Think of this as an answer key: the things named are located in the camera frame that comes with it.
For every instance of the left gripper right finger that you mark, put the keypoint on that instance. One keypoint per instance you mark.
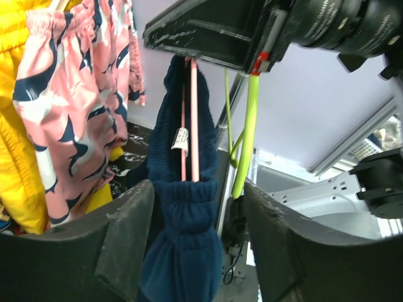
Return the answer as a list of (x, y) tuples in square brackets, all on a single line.
[(298, 259)]

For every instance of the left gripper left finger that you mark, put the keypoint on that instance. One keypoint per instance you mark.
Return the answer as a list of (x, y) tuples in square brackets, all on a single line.
[(97, 257)]

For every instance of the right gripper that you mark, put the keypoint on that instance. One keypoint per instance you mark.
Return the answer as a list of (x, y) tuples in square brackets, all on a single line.
[(355, 30)]

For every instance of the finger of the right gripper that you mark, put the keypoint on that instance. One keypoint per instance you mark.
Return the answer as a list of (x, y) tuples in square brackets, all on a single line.
[(221, 32)]

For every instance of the pink hanger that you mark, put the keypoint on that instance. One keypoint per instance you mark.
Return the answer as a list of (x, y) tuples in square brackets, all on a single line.
[(195, 168)]

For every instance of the navy blue shorts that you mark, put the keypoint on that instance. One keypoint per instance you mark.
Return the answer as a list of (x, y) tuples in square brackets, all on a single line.
[(183, 255)]

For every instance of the green hanger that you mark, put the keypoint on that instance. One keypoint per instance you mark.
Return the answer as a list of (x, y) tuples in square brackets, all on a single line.
[(240, 153)]

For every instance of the yellow shorts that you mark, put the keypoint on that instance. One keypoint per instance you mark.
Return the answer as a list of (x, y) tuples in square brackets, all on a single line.
[(22, 192)]

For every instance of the pink white patterned shorts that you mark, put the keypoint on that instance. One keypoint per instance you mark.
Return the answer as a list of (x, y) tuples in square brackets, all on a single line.
[(79, 71)]

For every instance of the beige hanger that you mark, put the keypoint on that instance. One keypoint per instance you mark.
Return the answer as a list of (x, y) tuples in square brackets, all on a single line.
[(58, 5)]

